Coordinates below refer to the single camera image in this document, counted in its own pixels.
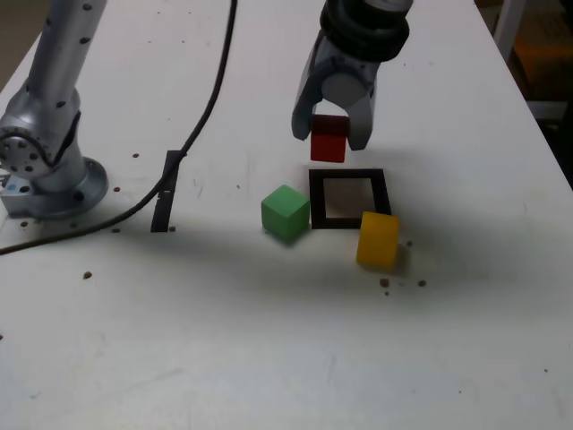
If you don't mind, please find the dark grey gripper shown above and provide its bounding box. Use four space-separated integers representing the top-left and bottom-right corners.
291 35 382 152

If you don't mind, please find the red cube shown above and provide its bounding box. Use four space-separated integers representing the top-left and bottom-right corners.
310 115 350 163

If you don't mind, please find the green cube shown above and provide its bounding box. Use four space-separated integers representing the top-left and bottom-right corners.
261 184 312 245

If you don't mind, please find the yellow cube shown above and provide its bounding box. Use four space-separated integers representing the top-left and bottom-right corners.
355 211 400 271

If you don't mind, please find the black tape square outline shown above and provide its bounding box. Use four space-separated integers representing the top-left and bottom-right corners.
308 168 393 230

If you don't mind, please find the black tape strip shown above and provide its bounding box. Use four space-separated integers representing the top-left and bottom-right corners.
150 150 184 233

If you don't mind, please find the white shelf board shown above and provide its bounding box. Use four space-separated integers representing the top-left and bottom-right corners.
527 100 569 121

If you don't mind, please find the black cable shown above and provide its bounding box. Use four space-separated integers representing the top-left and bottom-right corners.
0 0 239 256

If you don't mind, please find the white metal frame post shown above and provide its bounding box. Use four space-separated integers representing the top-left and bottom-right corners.
492 0 532 62

